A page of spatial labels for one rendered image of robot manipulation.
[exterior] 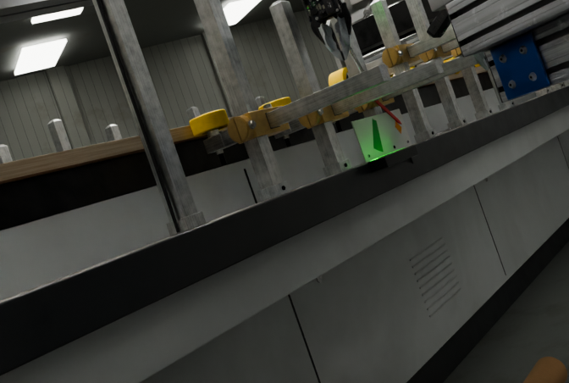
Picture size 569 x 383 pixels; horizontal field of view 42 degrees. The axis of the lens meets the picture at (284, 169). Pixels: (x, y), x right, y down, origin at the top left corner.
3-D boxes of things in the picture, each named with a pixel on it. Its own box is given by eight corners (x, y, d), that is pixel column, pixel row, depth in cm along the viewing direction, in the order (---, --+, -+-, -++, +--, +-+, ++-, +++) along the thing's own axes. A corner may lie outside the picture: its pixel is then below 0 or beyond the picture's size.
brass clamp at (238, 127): (292, 127, 149) (284, 103, 149) (253, 137, 138) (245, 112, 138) (269, 136, 152) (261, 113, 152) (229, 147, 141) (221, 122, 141)
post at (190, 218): (207, 223, 122) (117, -32, 123) (187, 230, 118) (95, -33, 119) (188, 229, 125) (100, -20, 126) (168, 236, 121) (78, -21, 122)
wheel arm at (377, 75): (393, 84, 131) (385, 61, 131) (385, 86, 129) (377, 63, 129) (218, 155, 156) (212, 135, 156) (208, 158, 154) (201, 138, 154)
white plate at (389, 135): (412, 144, 190) (400, 108, 191) (367, 162, 169) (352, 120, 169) (411, 145, 191) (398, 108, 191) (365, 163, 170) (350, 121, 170)
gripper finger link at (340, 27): (340, 58, 158) (326, 18, 159) (345, 60, 164) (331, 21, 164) (354, 53, 158) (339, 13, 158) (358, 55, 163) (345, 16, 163)
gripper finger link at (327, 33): (327, 63, 159) (312, 24, 159) (332, 65, 165) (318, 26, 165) (340, 58, 158) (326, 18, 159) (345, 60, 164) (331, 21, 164)
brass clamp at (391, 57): (422, 58, 210) (416, 41, 210) (402, 61, 199) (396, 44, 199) (403, 66, 214) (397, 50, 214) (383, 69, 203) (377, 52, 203)
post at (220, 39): (289, 197, 143) (207, -36, 144) (279, 200, 141) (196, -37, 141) (275, 201, 145) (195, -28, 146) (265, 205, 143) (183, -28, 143)
